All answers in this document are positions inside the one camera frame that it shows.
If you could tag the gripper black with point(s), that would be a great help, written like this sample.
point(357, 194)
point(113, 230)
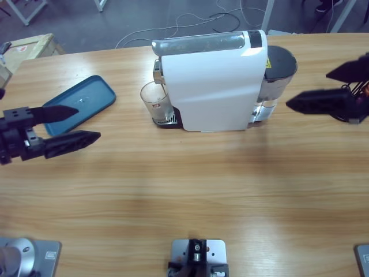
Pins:
point(361, 112)
point(13, 141)

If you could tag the clear glass with red logo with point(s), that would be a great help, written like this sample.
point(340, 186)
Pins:
point(154, 99)

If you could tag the purple coffee capsule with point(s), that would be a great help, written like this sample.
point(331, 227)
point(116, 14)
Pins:
point(360, 100)

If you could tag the orange coffee capsule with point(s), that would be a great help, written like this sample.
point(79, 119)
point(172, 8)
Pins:
point(366, 89)

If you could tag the white capsule coffee machine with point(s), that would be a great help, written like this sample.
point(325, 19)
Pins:
point(213, 86)

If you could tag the black capsule holder stand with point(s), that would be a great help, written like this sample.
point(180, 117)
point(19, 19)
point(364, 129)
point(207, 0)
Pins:
point(343, 117)

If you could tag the blue plastic tray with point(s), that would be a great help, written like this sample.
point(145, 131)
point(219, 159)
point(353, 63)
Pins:
point(92, 92)

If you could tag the black-lidded clear water tank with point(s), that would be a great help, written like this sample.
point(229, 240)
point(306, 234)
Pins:
point(281, 60)

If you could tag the large plywood crate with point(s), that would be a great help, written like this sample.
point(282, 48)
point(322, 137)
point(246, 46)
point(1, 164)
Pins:
point(4, 78)

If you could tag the dark sneaker white sole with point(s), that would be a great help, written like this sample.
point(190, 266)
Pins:
point(328, 4)

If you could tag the wooden crate with red label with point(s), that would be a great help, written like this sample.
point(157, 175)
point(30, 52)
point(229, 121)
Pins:
point(31, 49)

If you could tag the black plastic bag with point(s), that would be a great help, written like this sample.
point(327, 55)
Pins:
point(5, 46)

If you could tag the metal grate drip tray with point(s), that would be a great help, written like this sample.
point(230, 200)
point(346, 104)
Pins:
point(173, 118)

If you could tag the white metal table frame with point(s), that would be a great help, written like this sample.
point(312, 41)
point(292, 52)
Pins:
point(27, 20)

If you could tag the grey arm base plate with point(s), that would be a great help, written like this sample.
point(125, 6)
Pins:
point(46, 254)
point(363, 259)

